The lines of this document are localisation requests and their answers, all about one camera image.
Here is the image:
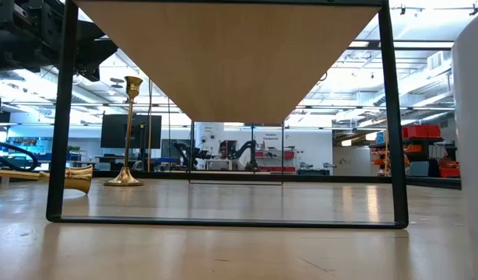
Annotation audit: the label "black looped hose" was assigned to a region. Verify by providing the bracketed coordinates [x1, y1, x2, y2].
[0, 133, 40, 173]

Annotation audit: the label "brass candlestick holder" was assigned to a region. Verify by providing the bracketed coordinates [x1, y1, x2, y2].
[0, 164, 94, 195]
[103, 75, 145, 187]

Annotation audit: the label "white pot with green plant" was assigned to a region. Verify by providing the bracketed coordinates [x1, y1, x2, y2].
[452, 8, 478, 280]

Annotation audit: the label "black aluminium rig frame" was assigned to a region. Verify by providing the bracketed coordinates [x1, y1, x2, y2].
[0, 170, 462, 191]

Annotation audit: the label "red storage bins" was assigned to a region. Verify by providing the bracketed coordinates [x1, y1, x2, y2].
[401, 124, 442, 140]

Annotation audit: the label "black wall monitor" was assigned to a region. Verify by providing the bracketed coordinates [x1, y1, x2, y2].
[100, 113, 163, 150]

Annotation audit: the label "wooden shelf riser black frame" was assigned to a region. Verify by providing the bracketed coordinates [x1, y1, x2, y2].
[45, 0, 409, 230]

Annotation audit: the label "person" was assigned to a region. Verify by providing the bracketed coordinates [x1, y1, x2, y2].
[218, 140, 232, 161]

